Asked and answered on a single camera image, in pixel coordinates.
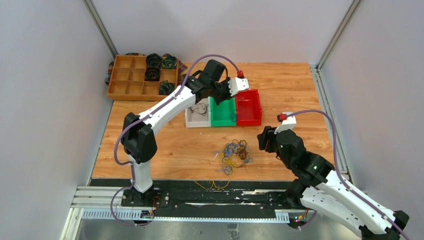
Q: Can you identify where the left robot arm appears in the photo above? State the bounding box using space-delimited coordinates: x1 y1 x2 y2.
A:
113 54 249 207

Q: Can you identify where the rolled green cloth top right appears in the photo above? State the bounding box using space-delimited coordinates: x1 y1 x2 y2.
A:
162 55 178 70

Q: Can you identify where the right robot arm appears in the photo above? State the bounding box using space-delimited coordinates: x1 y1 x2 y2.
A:
257 126 410 240

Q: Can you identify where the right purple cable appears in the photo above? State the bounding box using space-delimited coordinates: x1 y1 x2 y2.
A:
284 109 412 240

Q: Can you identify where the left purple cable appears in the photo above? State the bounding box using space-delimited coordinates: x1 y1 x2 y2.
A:
110 54 245 228

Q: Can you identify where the rolled green cloth bottom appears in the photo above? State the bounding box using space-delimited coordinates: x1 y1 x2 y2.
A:
159 80 175 96

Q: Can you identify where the green plastic bin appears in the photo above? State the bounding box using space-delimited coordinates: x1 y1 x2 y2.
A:
210 97 237 127

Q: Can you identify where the purple cable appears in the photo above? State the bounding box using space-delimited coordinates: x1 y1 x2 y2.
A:
110 54 245 228
284 109 412 240

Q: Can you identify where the rolled dark cloth top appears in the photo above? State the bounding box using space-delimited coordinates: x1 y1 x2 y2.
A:
145 53 163 69

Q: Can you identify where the white plastic bin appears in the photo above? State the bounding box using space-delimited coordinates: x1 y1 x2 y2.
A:
184 97 211 128

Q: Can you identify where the rolled dark cloth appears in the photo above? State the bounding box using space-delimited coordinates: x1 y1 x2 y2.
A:
145 53 163 69
144 66 161 82

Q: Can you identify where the wooden compartment tray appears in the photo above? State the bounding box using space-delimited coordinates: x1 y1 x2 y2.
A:
107 55 179 101

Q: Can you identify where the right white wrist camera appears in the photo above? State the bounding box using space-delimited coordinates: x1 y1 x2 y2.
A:
274 111 297 134

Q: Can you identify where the rolled green cloth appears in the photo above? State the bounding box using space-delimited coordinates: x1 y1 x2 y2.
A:
159 80 175 96
162 55 178 70

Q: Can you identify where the rolled dark cloth middle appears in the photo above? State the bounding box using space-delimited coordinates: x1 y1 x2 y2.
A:
144 66 161 82

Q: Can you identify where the brown wire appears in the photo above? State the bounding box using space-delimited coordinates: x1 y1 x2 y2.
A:
189 102 210 117

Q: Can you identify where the plaid cloth under tray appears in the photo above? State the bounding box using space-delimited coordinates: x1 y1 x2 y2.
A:
104 52 188 86

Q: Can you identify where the yellow wire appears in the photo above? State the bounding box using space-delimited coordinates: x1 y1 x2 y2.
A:
193 178 232 191

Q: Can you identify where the red plastic bin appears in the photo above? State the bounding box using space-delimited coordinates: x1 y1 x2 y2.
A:
235 89 263 127

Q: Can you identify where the coloured wire bundle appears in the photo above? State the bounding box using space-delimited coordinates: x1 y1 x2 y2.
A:
211 139 254 176

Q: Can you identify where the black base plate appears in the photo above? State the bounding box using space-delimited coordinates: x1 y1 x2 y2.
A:
120 179 320 220

